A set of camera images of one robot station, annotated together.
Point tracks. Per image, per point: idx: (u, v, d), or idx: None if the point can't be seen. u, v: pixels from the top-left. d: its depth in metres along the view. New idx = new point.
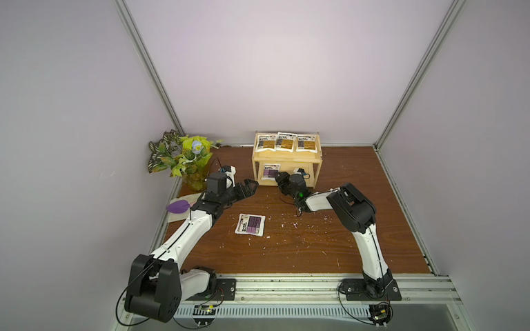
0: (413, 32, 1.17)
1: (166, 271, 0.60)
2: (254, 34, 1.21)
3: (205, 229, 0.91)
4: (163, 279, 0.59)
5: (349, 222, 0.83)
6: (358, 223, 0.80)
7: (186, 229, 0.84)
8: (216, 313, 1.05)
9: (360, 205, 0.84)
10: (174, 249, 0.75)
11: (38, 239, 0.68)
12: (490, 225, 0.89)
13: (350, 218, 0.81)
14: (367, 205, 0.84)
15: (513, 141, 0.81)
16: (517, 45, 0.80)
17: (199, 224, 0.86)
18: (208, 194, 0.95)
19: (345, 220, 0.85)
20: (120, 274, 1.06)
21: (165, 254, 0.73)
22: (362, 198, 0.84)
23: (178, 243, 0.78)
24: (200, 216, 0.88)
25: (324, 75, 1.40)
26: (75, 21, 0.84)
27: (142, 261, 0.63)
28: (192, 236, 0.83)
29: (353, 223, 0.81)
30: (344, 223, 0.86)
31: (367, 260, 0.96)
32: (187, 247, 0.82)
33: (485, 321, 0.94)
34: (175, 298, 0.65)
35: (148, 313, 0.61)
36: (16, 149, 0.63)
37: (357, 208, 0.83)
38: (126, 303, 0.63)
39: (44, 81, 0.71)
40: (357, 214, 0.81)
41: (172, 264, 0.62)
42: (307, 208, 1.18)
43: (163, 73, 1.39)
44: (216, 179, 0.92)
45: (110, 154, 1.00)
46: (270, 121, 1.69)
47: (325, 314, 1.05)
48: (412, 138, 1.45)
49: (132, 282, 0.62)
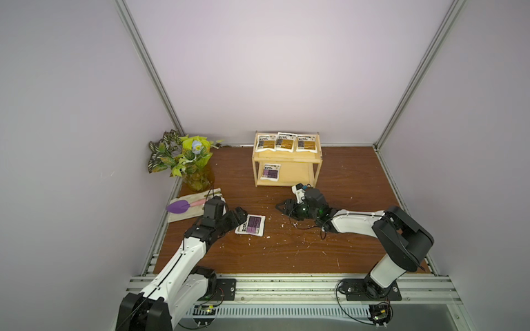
0: (413, 32, 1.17)
1: (156, 311, 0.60)
2: (254, 34, 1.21)
3: (198, 258, 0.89)
4: (154, 321, 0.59)
5: (405, 260, 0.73)
6: (417, 261, 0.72)
7: (179, 260, 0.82)
8: (216, 314, 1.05)
9: (415, 237, 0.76)
10: (166, 285, 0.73)
11: (38, 237, 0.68)
12: (490, 225, 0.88)
13: (408, 258, 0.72)
14: (421, 236, 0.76)
15: (513, 141, 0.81)
16: (517, 45, 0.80)
17: (191, 254, 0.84)
18: (204, 220, 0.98)
19: (397, 256, 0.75)
20: (121, 274, 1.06)
21: (155, 292, 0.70)
22: (416, 228, 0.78)
23: (170, 278, 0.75)
24: (194, 244, 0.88)
25: (324, 76, 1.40)
26: (76, 22, 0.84)
27: (132, 301, 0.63)
28: (185, 267, 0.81)
29: (411, 261, 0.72)
30: (395, 259, 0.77)
31: (384, 274, 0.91)
32: (181, 281, 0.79)
33: (485, 321, 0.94)
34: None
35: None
36: (16, 147, 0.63)
37: (413, 241, 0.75)
38: None
39: (45, 81, 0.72)
40: (414, 248, 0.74)
41: (162, 304, 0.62)
42: (332, 227, 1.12)
43: (163, 73, 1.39)
44: (213, 204, 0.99)
45: (110, 154, 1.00)
46: (270, 121, 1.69)
47: (325, 314, 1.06)
48: (412, 138, 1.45)
49: (121, 323, 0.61)
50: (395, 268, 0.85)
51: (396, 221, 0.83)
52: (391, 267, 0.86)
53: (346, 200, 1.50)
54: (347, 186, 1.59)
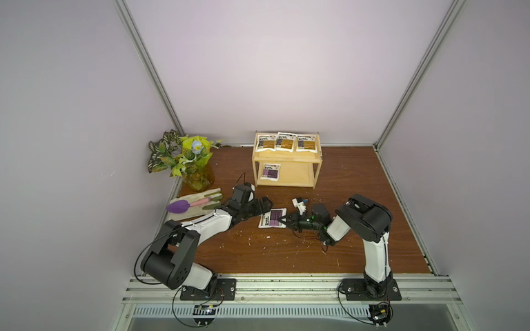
0: (413, 31, 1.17)
1: (190, 238, 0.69)
2: (254, 33, 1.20)
3: (223, 227, 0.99)
4: (187, 245, 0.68)
5: (365, 232, 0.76)
6: (374, 230, 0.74)
7: (210, 216, 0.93)
8: (216, 313, 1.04)
9: (373, 210, 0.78)
10: (199, 226, 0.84)
11: (38, 238, 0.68)
12: (491, 225, 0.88)
13: (364, 227, 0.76)
14: (381, 211, 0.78)
15: (514, 141, 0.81)
16: (517, 45, 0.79)
17: (221, 217, 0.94)
18: (231, 201, 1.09)
19: (359, 229, 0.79)
20: (119, 274, 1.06)
21: (190, 226, 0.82)
22: (372, 204, 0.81)
23: (203, 223, 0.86)
24: (223, 213, 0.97)
25: (324, 75, 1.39)
26: (75, 21, 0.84)
27: (170, 225, 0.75)
28: (213, 226, 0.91)
29: (369, 231, 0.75)
30: (360, 235, 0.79)
31: (372, 263, 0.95)
32: (208, 234, 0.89)
33: (486, 321, 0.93)
34: (184, 272, 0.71)
35: (159, 276, 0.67)
36: (18, 147, 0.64)
37: (371, 214, 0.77)
38: (143, 260, 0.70)
39: (45, 81, 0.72)
40: (371, 221, 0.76)
41: (196, 234, 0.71)
42: (332, 241, 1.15)
43: (163, 72, 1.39)
44: (242, 189, 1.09)
45: (110, 154, 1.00)
46: (269, 120, 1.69)
47: (325, 314, 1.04)
48: (412, 138, 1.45)
49: (157, 241, 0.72)
50: (372, 249, 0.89)
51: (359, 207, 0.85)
52: (368, 248, 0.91)
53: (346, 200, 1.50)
54: (347, 186, 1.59)
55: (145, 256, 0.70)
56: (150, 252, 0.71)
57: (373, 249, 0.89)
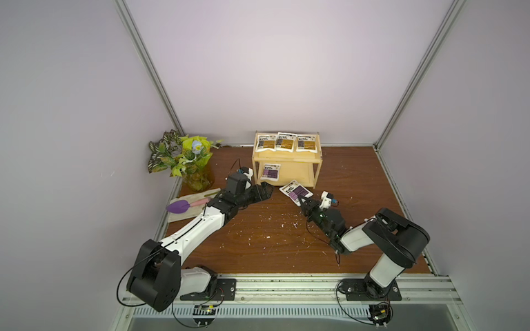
0: (413, 32, 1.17)
1: (169, 261, 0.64)
2: (254, 34, 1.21)
3: (216, 226, 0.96)
4: (166, 269, 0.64)
5: (400, 257, 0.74)
6: (411, 256, 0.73)
7: (198, 223, 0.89)
8: (216, 313, 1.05)
9: (408, 234, 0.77)
10: (181, 243, 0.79)
11: (39, 238, 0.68)
12: (490, 224, 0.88)
13: (400, 252, 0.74)
14: (416, 233, 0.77)
15: (514, 141, 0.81)
16: (517, 45, 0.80)
17: (210, 221, 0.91)
18: (227, 194, 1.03)
19: (392, 254, 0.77)
20: (119, 274, 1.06)
21: (172, 244, 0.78)
22: (406, 224, 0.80)
23: (186, 236, 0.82)
24: (214, 214, 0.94)
25: (324, 75, 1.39)
26: (75, 21, 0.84)
27: (149, 247, 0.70)
28: (201, 233, 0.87)
29: (406, 257, 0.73)
30: (393, 260, 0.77)
31: (383, 274, 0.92)
32: (194, 244, 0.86)
33: (486, 321, 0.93)
34: (171, 292, 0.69)
35: (146, 298, 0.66)
36: (18, 147, 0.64)
37: (406, 238, 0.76)
38: (128, 283, 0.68)
39: (45, 81, 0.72)
40: (407, 245, 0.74)
41: (176, 256, 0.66)
42: (344, 249, 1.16)
43: (163, 72, 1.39)
44: (236, 180, 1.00)
45: (110, 154, 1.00)
46: (269, 120, 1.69)
47: (325, 314, 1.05)
48: (412, 138, 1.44)
49: (138, 265, 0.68)
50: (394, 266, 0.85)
51: (389, 223, 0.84)
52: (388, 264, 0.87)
53: (346, 200, 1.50)
54: (347, 186, 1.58)
55: (129, 280, 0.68)
56: (133, 276, 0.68)
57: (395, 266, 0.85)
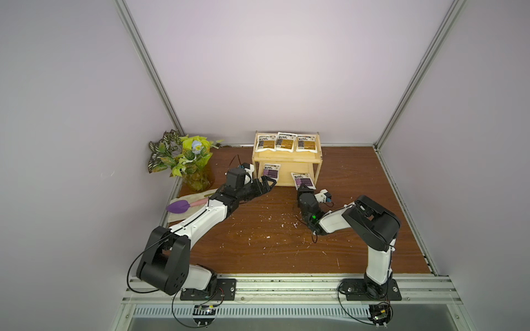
0: (413, 31, 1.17)
1: (179, 245, 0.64)
2: (254, 34, 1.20)
3: (219, 216, 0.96)
4: (177, 252, 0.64)
5: (374, 241, 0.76)
6: (384, 241, 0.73)
7: (203, 213, 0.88)
8: (216, 313, 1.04)
9: (382, 219, 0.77)
10: (190, 228, 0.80)
11: (38, 238, 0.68)
12: (491, 224, 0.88)
13: (373, 236, 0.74)
14: (389, 218, 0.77)
15: (514, 141, 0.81)
16: (517, 45, 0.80)
17: (214, 212, 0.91)
18: (227, 188, 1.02)
19: (367, 238, 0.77)
20: (119, 274, 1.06)
21: (181, 229, 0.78)
22: (381, 210, 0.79)
23: (194, 223, 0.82)
24: (217, 205, 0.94)
25: (324, 75, 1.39)
26: (75, 21, 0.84)
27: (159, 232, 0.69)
28: (206, 222, 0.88)
29: (379, 241, 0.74)
30: (368, 243, 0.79)
31: (374, 267, 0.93)
32: (201, 232, 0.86)
33: (486, 321, 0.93)
34: (181, 277, 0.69)
35: (156, 284, 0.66)
36: (18, 149, 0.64)
37: (379, 224, 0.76)
38: (138, 269, 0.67)
39: (45, 82, 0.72)
40: (380, 229, 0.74)
41: (186, 239, 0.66)
42: (322, 231, 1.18)
43: (163, 72, 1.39)
44: (236, 174, 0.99)
45: (110, 155, 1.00)
46: (269, 120, 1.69)
47: (325, 314, 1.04)
48: (412, 138, 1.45)
49: (148, 250, 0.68)
50: (377, 255, 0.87)
51: (365, 209, 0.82)
52: (373, 254, 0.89)
53: (346, 200, 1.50)
54: (347, 186, 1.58)
55: (139, 266, 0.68)
56: (143, 262, 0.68)
57: (379, 256, 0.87)
